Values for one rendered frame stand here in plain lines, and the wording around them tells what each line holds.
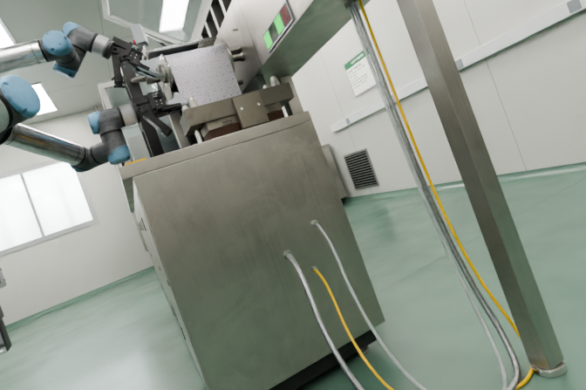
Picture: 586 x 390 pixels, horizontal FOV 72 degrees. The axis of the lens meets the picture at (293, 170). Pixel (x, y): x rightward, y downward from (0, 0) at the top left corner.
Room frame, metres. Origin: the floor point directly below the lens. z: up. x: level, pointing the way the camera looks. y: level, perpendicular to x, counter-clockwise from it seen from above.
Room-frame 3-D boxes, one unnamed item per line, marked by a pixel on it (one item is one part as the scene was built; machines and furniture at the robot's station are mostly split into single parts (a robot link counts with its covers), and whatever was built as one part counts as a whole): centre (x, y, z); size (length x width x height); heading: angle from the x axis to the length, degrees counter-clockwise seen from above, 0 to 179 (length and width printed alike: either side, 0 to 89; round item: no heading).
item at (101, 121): (1.43, 0.56, 1.11); 0.11 x 0.08 x 0.09; 113
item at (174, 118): (1.61, 0.39, 1.05); 0.06 x 0.05 x 0.31; 113
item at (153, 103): (1.49, 0.42, 1.12); 0.12 x 0.08 x 0.09; 113
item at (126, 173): (2.47, 0.66, 0.88); 2.52 x 0.66 x 0.04; 23
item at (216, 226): (2.48, 0.65, 0.43); 2.52 x 0.64 x 0.86; 23
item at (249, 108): (1.41, 0.07, 0.96); 0.10 x 0.03 x 0.11; 113
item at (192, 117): (1.49, 0.12, 1.00); 0.40 x 0.16 x 0.06; 113
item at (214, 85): (1.58, 0.20, 1.11); 0.23 x 0.01 x 0.18; 113
